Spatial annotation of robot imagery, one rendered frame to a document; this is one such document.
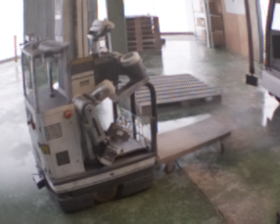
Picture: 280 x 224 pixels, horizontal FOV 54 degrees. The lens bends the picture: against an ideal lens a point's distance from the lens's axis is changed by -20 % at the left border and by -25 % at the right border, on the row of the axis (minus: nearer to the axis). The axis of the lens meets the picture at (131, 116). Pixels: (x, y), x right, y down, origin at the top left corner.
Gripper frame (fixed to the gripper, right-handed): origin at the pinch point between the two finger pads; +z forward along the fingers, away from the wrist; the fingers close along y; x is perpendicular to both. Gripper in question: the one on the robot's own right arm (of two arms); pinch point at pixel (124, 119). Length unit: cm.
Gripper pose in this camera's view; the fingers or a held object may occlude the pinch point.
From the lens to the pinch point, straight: 215.5
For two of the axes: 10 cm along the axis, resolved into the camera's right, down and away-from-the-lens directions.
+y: 8.1, 3.5, 4.8
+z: 4.1, -9.1, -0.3
